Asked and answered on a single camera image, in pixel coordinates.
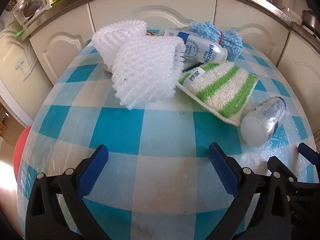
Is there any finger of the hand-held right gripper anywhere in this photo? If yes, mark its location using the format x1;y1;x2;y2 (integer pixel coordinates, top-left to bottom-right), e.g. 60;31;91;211
267;156;299;188
298;142;320;167

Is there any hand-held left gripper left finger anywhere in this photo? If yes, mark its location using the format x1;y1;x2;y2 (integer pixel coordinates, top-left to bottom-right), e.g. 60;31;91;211
25;144;110;240

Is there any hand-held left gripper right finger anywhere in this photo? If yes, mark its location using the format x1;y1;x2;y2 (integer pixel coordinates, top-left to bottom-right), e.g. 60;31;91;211
209;142;293;240

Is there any small white bottle silver label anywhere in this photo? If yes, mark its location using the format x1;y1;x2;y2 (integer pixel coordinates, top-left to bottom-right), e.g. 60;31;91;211
240;96;287;148

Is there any red plastic basin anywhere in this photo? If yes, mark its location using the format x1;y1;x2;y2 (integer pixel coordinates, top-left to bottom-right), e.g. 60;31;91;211
13;126;33;181

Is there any green striped dishcloth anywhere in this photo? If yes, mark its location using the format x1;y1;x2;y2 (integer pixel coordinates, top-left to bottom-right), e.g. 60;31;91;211
176;63;260;127

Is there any white foam net sleeve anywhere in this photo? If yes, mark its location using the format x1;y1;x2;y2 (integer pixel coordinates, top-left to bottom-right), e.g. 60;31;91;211
91;19;148;66
111;36;186;111

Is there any white bottle blue label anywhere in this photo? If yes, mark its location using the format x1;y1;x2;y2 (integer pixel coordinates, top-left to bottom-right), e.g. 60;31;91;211
164;28;228;65

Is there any blue mesh cloth bundle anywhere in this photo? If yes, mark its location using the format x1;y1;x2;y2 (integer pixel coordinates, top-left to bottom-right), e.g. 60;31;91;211
189;21;244;61

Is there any blue checked tablecloth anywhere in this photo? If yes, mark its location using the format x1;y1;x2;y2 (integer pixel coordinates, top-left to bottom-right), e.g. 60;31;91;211
16;29;320;240

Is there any white cabinet door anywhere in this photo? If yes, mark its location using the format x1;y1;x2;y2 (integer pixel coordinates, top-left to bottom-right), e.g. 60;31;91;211
216;0;293;68
29;3;96;86
89;0;218;39
276;29;320;133

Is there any steel cooking pot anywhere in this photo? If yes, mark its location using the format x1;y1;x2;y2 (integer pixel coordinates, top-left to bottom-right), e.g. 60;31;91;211
301;9;320;29

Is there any metal ladle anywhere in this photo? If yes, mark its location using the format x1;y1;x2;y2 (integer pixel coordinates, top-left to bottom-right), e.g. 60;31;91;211
14;0;43;18

